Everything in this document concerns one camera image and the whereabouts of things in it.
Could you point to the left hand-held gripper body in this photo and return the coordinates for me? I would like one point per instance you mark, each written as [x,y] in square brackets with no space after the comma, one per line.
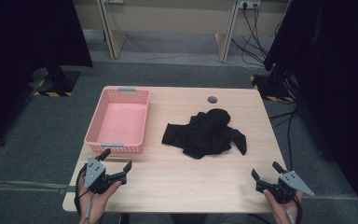
[94,174]

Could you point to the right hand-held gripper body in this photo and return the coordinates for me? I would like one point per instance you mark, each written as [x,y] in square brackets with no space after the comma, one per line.
[287,186]

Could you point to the pink plastic basket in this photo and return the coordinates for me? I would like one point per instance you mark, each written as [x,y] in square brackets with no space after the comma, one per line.
[121,124]

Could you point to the black garment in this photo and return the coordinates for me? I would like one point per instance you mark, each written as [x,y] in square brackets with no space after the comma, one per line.
[205,133]

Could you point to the person's right hand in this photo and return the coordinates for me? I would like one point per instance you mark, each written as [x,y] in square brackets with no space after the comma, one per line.
[279,208]

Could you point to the person's left hand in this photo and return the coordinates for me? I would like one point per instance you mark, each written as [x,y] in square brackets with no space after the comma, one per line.
[101,203]

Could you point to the black stand base striped edge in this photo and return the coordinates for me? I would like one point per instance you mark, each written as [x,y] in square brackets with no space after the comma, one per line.
[270,88]
[62,82]

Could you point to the black curtain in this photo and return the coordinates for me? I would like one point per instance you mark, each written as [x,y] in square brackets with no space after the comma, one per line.
[18,46]
[338,77]

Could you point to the white power socket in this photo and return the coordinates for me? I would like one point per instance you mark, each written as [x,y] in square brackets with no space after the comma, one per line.
[249,3]

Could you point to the beige desk frame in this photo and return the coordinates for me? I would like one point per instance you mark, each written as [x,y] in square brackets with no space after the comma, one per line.
[174,15]

